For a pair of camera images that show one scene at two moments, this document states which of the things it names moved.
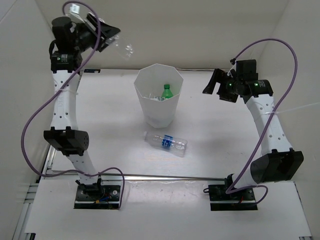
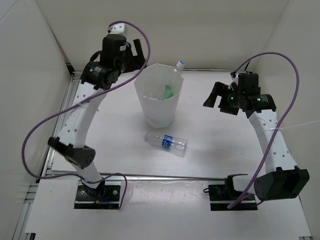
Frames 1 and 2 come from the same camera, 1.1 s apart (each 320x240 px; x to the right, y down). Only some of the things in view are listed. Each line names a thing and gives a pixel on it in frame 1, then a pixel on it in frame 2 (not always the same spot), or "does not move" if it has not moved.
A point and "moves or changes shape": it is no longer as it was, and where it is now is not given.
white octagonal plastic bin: (151, 79) does not move
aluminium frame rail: (115, 175) does not move
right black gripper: (221, 77) to (218, 90)
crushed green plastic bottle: (167, 92) does not move
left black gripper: (106, 31) to (136, 62)
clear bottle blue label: (177, 146) does not move
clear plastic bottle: (124, 49) moves or changes shape
